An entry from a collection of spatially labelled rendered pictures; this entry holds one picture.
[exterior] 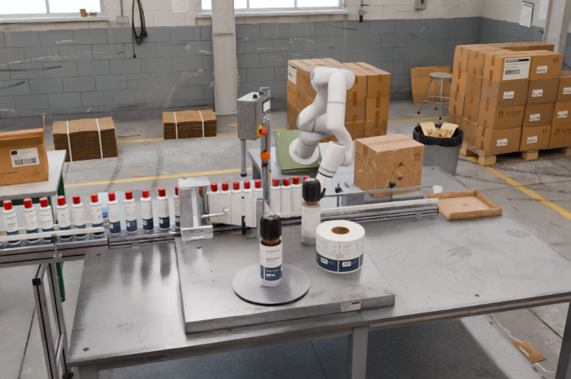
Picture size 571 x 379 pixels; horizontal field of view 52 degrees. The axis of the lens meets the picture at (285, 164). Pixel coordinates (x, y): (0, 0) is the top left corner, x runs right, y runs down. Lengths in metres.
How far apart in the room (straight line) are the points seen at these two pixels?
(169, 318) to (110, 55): 6.04
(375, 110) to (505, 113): 1.32
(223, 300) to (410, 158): 1.46
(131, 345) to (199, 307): 0.27
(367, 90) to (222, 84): 2.53
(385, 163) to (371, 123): 3.28
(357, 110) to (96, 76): 3.54
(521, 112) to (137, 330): 5.04
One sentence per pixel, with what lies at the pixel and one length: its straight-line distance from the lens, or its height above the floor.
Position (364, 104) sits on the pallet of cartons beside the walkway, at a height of 0.58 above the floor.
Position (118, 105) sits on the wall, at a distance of 8.18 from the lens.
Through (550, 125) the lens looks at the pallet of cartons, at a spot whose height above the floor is 0.39.
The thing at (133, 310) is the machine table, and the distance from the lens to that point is 2.38.
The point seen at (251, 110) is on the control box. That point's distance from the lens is 2.71.
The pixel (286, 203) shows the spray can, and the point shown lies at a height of 0.96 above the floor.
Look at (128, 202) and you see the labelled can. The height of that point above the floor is 1.04.
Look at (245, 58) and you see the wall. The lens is 8.22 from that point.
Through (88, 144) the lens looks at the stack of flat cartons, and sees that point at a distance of 6.66.
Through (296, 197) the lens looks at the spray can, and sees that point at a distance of 2.88.
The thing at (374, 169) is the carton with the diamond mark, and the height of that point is 1.01.
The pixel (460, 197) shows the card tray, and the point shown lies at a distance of 3.41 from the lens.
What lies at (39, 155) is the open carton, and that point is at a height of 0.95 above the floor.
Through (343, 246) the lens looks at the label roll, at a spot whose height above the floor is 1.01.
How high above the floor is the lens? 2.12
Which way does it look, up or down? 20 degrees down
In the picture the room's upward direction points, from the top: straight up
